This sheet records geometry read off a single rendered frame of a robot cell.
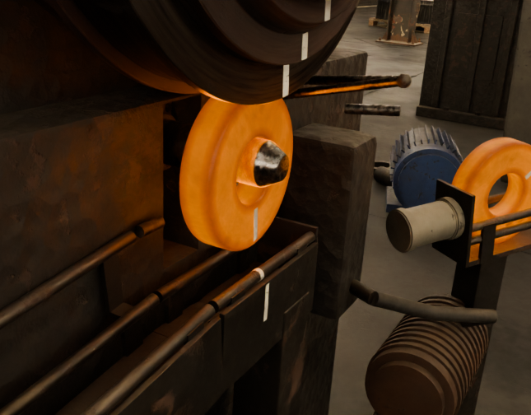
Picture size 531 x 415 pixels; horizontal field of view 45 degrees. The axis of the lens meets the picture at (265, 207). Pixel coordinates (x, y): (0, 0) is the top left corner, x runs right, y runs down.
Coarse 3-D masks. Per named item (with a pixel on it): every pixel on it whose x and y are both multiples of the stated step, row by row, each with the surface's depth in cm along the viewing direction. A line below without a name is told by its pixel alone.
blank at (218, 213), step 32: (192, 128) 54; (224, 128) 53; (256, 128) 58; (288, 128) 63; (192, 160) 54; (224, 160) 54; (192, 192) 54; (224, 192) 55; (256, 192) 62; (192, 224) 56; (224, 224) 57; (256, 224) 62
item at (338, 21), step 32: (192, 0) 42; (224, 0) 44; (256, 0) 45; (288, 0) 47; (320, 0) 52; (352, 0) 57; (224, 32) 44; (256, 32) 48; (288, 32) 52; (320, 32) 58; (288, 64) 54
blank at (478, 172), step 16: (496, 144) 89; (512, 144) 88; (528, 144) 90; (464, 160) 90; (480, 160) 88; (496, 160) 88; (512, 160) 89; (528, 160) 90; (464, 176) 88; (480, 176) 88; (496, 176) 89; (512, 176) 93; (528, 176) 92; (480, 192) 89; (512, 192) 94; (528, 192) 93; (480, 208) 90; (496, 208) 95; (512, 208) 93; (512, 224) 94; (496, 240) 94
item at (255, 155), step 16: (176, 128) 61; (176, 144) 61; (256, 144) 57; (272, 144) 58; (176, 160) 61; (240, 160) 57; (256, 160) 57; (272, 160) 57; (288, 160) 58; (240, 176) 58; (256, 176) 57; (272, 176) 57
